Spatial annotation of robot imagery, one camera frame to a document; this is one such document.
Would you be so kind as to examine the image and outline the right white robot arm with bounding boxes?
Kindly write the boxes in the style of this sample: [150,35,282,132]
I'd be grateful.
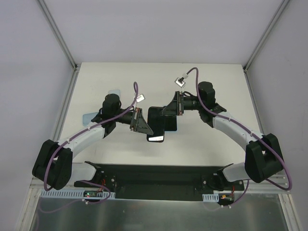
[161,81,283,191]

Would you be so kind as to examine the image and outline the right white cable duct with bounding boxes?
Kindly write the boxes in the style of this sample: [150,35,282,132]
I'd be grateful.
[202,192,234,203]

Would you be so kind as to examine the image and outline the light blue phone face down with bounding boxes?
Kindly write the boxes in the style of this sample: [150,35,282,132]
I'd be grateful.
[108,90,120,97]

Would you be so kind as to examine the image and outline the right aluminium frame post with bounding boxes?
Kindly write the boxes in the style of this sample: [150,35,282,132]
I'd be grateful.
[243,0,291,73]

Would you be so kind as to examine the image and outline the light blue three-hole phone case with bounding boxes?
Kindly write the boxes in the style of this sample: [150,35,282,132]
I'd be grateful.
[163,115,179,133]

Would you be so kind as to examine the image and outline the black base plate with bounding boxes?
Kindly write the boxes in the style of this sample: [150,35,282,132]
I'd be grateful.
[89,163,244,201]

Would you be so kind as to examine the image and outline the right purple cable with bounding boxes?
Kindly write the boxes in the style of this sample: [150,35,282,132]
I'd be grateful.
[186,67,293,210]

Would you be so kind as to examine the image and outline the black phone case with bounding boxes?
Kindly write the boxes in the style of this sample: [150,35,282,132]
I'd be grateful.
[146,107,165,142]

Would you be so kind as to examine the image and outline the purple cable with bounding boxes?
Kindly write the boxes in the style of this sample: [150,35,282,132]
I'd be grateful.
[42,81,140,205]
[186,67,293,210]

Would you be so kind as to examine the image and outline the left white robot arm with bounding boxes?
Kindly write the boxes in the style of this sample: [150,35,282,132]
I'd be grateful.
[32,93,153,191]

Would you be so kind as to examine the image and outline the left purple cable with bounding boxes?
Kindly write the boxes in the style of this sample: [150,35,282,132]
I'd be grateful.
[42,81,140,205]

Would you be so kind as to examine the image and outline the left white cable duct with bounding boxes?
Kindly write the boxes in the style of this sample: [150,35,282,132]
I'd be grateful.
[40,189,116,200]

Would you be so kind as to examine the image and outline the light blue two-hole phone case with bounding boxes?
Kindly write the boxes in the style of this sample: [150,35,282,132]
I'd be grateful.
[82,112,98,127]

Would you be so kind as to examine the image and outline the aluminium frame post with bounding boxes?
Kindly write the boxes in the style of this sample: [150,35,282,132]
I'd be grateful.
[243,0,291,73]
[36,0,78,70]

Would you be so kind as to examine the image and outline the left aluminium frame post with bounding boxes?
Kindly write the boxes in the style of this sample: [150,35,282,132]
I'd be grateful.
[36,0,78,70]

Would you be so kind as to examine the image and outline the white cable duct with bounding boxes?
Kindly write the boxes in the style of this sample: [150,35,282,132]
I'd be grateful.
[202,192,234,203]
[40,189,116,200]

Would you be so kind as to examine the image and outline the aluminium front rail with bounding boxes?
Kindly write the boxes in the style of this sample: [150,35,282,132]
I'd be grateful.
[30,174,290,194]

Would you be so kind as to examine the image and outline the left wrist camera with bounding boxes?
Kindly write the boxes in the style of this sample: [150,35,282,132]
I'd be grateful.
[136,94,145,103]

